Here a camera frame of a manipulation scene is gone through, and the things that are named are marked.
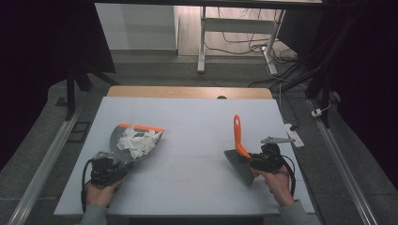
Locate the wooden table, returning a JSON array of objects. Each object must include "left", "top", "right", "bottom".
[{"left": 106, "top": 85, "right": 274, "bottom": 100}]

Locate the white cabinet panel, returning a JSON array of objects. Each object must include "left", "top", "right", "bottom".
[{"left": 94, "top": 3, "right": 180, "bottom": 52}]

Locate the grey dustpan with orange edge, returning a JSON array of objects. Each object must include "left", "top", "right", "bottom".
[{"left": 109, "top": 123, "right": 165, "bottom": 164}]

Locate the black floor plate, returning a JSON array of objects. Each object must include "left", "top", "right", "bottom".
[{"left": 67, "top": 121, "right": 92, "bottom": 144}]

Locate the person's right hand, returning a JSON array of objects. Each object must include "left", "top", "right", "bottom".
[{"left": 256, "top": 164, "right": 296, "bottom": 208}]

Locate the tangle of black floor cables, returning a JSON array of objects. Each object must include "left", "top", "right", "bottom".
[{"left": 205, "top": 7, "right": 303, "bottom": 59}]

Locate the white table cover board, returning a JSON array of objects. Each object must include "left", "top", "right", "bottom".
[{"left": 53, "top": 96, "right": 316, "bottom": 218}]

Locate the white desk frame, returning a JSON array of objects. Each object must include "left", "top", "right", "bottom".
[{"left": 196, "top": 6, "right": 286, "bottom": 76}]

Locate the metal floor rail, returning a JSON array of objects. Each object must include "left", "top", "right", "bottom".
[
  {"left": 7, "top": 104, "right": 84, "bottom": 225},
  {"left": 307, "top": 98, "right": 380, "bottom": 225}
]

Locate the black tripod stand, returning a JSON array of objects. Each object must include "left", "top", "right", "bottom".
[
  {"left": 271, "top": 13, "right": 364, "bottom": 129},
  {"left": 63, "top": 60, "right": 120, "bottom": 122}
]

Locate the black power strip cable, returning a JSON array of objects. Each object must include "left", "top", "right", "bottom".
[{"left": 279, "top": 83, "right": 300, "bottom": 131}]

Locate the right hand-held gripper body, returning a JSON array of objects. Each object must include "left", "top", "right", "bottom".
[{"left": 250, "top": 135, "right": 296, "bottom": 174}]

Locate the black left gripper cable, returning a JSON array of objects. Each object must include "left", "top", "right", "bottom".
[{"left": 80, "top": 157, "right": 96, "bottom": 214}]

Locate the pile of white paper scraps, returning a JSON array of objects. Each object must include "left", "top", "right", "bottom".
[{"left": 115, "top": 126, "right": 164, "bottom": 160}]

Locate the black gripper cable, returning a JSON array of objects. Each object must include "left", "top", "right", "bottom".
[
  {"left": 80, "top": 157, "right": 96, "bottom": 214},
  {"left": 281, "top": 154, "right": 298, "bottom": 199}
]

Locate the person's left hand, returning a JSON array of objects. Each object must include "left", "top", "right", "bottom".
[{"left": 84, "top": 178, "right": 124, "bottom": 209}]

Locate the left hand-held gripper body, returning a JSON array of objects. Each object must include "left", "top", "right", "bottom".
[{"left": 89, "top": 151, "right": 127, "bottom": 188}]

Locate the white power strip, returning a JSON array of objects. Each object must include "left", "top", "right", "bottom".
[{"left": 283, "top": 123, "right": 305, "bottom": 149}]

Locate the dark curtain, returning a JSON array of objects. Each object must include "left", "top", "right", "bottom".
[
  {"left": 313, "top": 0, "right": 398, "bottom": 192},
  {"left": 0, "top": 0, "right": 116, "bottom": 172}
]

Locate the orange brush with grey bristles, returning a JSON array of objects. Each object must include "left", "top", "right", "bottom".
[{"left": 222, "top": 113, "right": 261, "bottom": 188}]

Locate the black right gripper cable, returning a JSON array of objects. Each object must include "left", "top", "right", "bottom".
[{"left": 281, "top": 154, "right": 298, "bottom": 199}]

